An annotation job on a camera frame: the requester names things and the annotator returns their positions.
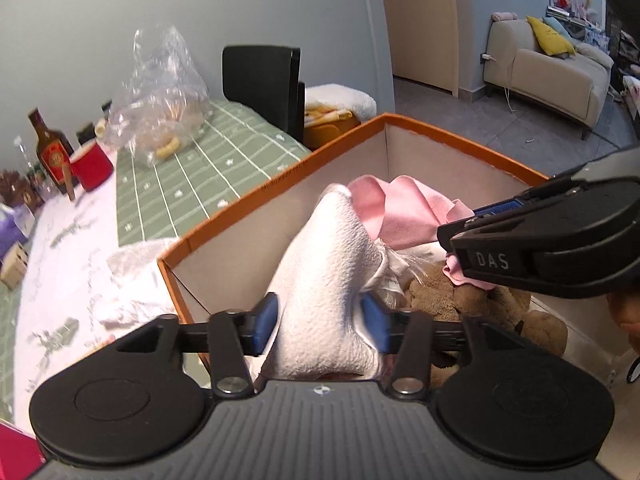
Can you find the orange cardboard box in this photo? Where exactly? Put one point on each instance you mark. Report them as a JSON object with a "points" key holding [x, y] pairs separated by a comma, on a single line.
{"points": [[235, 260]]}

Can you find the pink and tan plush toy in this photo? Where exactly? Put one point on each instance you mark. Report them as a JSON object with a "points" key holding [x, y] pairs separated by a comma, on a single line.
{"points": [[450, 305]]}

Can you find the pink cloth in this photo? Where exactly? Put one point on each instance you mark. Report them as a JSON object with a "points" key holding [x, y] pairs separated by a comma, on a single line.
{"points": [[405, 205]]}

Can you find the brown bear tin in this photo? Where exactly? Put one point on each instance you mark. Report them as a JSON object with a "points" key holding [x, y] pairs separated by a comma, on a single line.
{"points": [[12, 187]]}

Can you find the crumpled white plastic bag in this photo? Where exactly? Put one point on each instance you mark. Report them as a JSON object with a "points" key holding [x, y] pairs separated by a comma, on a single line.
{"points": [[135, 285]]}

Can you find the clear glass bottle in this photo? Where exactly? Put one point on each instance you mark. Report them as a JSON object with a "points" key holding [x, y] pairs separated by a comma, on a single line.
{"points": [[25, 160]]}

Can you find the light blue pillow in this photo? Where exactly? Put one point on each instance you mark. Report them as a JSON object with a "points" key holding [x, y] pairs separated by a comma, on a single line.
{"points": [[560, 25]]}

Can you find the magenta box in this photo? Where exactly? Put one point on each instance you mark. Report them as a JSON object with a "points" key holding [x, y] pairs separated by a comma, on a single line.
{"points": [[17, 452]]}

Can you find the beige sofa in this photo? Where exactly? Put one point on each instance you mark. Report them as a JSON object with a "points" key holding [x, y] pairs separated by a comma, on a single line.
{"points": [[550, 85]]}

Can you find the white textured towel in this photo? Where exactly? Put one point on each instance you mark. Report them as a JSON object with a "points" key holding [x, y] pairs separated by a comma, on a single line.
{"points": [[325, 280]]}

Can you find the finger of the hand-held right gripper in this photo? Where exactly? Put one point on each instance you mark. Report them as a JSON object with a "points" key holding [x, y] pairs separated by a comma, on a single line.
{"points": [[500, 207], [460, 230]]}

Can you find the yellow pillow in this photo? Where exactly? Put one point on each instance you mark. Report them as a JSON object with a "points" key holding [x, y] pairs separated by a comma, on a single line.
{"points": [[547, 37]]}

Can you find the white folded cloth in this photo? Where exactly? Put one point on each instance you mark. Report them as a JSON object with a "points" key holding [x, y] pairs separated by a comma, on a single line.
{"points": [[340, 97]]}

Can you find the green grid tablecloth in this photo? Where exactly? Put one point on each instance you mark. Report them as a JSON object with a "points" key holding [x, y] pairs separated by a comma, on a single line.
{"points": [[225, 160]]}

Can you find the brown bottle with red label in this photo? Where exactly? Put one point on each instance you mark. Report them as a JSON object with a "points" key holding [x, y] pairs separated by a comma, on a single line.
{"points": [[52, 152]]}

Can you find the beige door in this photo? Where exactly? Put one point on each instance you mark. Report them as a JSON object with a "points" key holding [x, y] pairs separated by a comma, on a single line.
{"points": [[425, 25]]}

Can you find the purple tissue pack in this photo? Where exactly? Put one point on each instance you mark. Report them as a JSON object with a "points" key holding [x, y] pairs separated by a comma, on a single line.
{"points": [[10, 232]]}

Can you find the black chair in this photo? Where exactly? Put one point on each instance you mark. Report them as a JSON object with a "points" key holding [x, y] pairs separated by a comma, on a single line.
{"points": [[260, 90]]}

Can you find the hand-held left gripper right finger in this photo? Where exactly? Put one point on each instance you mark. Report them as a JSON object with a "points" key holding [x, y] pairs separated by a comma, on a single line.
{"points": [[377, 325]]}

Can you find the clear plastic bag of bread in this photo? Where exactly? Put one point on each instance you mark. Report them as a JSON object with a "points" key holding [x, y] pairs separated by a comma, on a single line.
{"points": [[150, 95]]}

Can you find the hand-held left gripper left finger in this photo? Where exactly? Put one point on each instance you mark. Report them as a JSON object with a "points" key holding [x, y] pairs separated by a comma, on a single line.
{"points": [[265, 325]]}

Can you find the dark cluttered cabinet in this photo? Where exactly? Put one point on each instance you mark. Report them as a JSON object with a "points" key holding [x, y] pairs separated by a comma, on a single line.
{"points": [[625, 60]]}

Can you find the white printed table runner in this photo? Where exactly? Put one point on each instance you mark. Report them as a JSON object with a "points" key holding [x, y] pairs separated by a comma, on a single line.
{"points": [[75, 270]]}

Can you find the small wooden box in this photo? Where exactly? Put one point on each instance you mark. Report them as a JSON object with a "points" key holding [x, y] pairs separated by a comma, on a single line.
{"points": [[14, 265]]}

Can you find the pink item on sofa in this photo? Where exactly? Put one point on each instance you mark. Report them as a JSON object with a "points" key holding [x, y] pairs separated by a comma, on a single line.
{"points": [[504, 16]]}

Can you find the person's right hand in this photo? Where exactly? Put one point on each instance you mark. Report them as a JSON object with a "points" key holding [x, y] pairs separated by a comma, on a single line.
{"points": [[627, 317]]}

